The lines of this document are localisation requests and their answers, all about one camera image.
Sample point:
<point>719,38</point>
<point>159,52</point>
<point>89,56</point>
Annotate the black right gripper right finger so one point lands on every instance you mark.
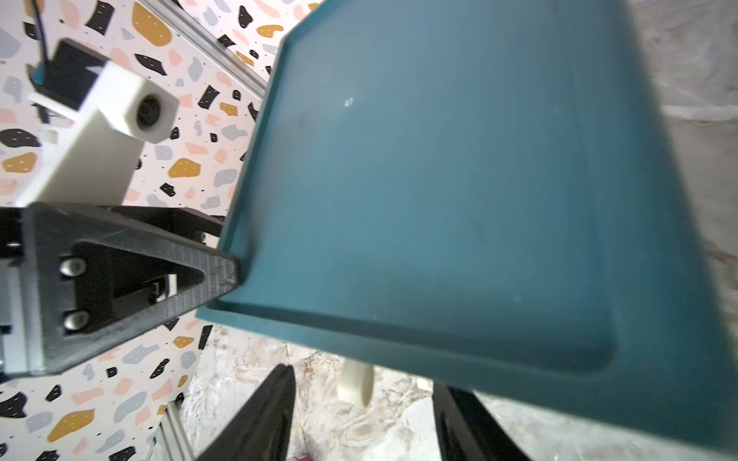
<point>466,431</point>

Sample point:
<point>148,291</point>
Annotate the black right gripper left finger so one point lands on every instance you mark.
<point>261,429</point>

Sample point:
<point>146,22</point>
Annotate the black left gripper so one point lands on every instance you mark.
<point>79,280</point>

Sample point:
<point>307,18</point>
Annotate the teal drawer cabinet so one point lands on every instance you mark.
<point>483,193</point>

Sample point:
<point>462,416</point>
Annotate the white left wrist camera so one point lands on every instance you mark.
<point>112,113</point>

